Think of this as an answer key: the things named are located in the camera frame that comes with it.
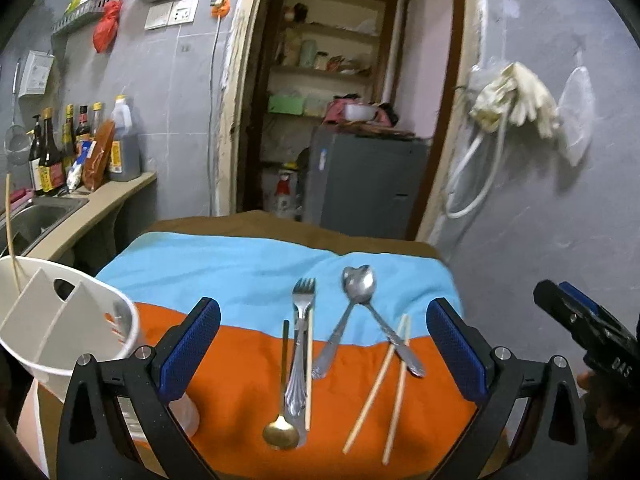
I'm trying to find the steel sink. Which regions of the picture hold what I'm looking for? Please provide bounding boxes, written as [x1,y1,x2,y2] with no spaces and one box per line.
[0,195,90,261]

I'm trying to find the steel spoon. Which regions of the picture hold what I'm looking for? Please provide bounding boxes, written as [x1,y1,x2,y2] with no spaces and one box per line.
[311,265,378,381]
[341,266,427,378]

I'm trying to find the yellow cap sauce bottle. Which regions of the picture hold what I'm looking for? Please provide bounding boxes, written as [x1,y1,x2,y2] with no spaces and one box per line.
[61,104,77,173]

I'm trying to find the clear hanging plastic bag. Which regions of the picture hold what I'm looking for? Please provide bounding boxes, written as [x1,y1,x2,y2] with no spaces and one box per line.
[556,66,597,167]

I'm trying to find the steel fork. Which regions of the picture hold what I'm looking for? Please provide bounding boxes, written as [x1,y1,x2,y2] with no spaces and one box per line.
[284,277,318,417]

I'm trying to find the wooden chopstick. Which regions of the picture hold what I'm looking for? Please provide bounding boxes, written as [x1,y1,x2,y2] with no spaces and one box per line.
[4,172,25,297]
[381,316,412,465]
[304,309,314,432]
[342,314,412,455]

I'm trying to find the dark bottle white label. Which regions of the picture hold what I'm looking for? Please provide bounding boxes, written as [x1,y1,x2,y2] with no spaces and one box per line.
[27,114,45,196]

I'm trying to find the blue and orange cloth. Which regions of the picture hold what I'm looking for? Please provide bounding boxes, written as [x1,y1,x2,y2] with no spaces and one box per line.
[94,231,478,480]

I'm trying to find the dark bottle yellow label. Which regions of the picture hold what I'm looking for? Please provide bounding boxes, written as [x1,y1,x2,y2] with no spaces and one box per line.
[38,107,67,197]

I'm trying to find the person's right hand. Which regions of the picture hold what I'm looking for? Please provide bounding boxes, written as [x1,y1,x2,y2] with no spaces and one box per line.
[575,370,637,433]

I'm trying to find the red and white bottle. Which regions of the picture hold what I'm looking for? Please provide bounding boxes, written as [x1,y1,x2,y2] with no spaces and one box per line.
[274,169,300,219]

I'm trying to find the wooden shelf unit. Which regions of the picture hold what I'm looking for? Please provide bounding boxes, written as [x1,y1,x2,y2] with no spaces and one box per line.
[259,0,399,213]

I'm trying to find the brown spice packet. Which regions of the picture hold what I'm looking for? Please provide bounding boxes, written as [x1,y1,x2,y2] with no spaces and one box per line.
[81,121,117,192]

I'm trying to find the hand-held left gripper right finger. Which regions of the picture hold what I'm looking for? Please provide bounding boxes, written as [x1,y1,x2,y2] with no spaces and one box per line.
[426,297,588,480]

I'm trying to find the blue and white packet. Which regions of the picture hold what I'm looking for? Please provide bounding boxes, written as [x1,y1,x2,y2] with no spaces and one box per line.
[66,141,97,192]

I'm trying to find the red cap sauce bottle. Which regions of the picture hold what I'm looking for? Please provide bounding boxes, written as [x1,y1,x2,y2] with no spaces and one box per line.
[75,105,93,157]

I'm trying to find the white switch plate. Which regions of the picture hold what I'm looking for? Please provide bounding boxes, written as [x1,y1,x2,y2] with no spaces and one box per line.
[144,0,200,31]

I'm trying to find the large oil jug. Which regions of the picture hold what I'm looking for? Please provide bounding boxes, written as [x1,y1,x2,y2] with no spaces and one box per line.
[108,95,143,182]

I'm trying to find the wire mesh strainer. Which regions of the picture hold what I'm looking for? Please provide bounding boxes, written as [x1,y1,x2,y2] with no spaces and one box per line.
[3,60,32,163]

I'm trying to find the red plastic bag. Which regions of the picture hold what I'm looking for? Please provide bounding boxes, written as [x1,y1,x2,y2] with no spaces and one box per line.
[93,0,124,55]

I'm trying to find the green box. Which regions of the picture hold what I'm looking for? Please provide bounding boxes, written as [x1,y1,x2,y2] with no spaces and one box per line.
[267,94,307,117]

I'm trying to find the white divided utensil holder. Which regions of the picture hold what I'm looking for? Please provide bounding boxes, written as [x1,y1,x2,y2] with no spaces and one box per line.
[0,255,142,403]

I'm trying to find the beige kitchen counter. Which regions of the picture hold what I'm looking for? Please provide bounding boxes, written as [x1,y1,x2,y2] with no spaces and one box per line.
[22,171,158,263]

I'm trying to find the grey wall rack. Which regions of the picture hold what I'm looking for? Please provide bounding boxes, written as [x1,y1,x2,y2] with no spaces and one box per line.
[51,0,114,37]

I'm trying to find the white wall box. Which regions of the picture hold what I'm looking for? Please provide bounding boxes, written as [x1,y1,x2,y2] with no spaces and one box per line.
[19,50,55,97]

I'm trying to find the pink clothes pile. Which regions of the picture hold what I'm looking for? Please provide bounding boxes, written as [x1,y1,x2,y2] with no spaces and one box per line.
[322,94,401,130]

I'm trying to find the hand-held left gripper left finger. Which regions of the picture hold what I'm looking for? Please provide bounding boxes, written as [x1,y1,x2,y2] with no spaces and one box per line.
[57,297,221,480]

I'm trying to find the wooden door frame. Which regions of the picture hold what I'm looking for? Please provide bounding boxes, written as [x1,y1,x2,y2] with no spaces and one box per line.
[219,0,490,242]

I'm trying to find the gold spoon with black handle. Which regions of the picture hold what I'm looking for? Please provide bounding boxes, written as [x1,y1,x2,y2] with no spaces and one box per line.
[263,320,301,451]

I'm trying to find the white hose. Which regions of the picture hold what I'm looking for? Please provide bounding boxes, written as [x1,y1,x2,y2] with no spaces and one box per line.
[444,109,507,221]

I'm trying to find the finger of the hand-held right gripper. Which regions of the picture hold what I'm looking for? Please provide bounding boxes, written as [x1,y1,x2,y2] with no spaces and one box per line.
[533,280,598,358]
[558,281,632,343]

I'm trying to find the white rubber gloves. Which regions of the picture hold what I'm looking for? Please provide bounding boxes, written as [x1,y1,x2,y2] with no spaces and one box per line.
[468,61,562,140]

